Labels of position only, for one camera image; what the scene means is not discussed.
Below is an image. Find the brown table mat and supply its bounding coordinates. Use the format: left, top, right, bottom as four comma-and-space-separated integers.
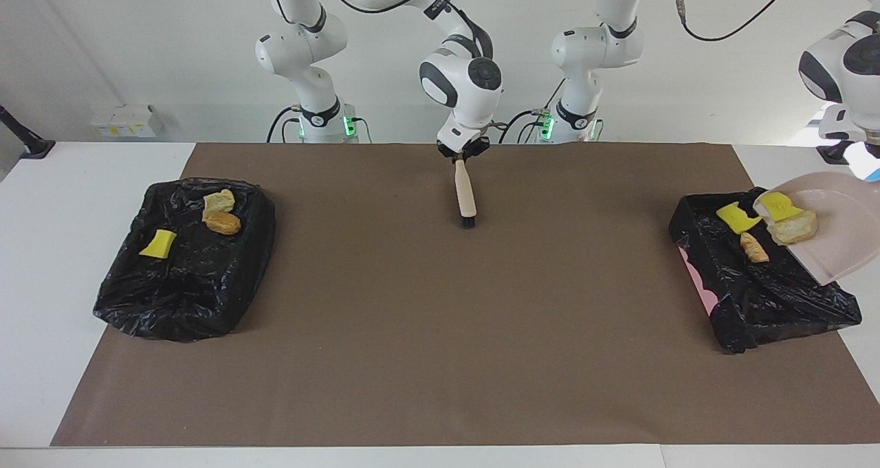
49, 142, 880, 448

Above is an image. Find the yellow sponge block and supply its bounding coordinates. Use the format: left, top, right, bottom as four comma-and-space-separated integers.
139, 229, 178, 258

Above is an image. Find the notched yellow sponge piece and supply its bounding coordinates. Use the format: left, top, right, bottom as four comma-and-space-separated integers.
756, 191, 805, 223

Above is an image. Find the pink plastic bin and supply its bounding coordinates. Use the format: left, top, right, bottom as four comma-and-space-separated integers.
677, 245, 719, 315

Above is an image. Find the black left arm base cable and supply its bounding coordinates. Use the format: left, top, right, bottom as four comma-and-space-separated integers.
498, 80, 568, 144

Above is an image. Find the black clamp stand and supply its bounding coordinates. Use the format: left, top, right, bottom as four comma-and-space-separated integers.
817, 142, 853, 165
0, 104, 56, 160

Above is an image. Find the orange striped croissant piece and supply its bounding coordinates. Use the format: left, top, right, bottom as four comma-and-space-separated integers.
202, 188, 236, 214
740, 232, 771, 264

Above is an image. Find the black plastic bin liner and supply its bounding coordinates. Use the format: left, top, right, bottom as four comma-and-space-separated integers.
92, 177, 278, 343
668, 187, 864, 354

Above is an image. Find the black right arm base cable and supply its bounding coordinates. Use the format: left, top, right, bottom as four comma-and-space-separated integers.
266, 106, 372, 144

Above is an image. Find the yellow sponge wedge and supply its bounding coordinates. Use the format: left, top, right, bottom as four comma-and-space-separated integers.
715, 201, 762, 235

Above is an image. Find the black arm base cable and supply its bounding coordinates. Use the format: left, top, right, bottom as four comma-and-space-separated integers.
266, 106, 372, 144
498, 80, 568, 144

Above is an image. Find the beige plastic dustpan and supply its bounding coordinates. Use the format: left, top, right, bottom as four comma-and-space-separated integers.
753, 171, 880, 285

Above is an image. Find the brown fried nugget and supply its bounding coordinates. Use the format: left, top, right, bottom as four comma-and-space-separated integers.
205, 211, 243, 236

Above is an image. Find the white boxes row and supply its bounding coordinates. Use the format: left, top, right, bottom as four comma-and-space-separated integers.
89, 104, 166, 139

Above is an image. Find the beige bread chunk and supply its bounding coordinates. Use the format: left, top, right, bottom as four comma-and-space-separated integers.
765, 210, 820, 245

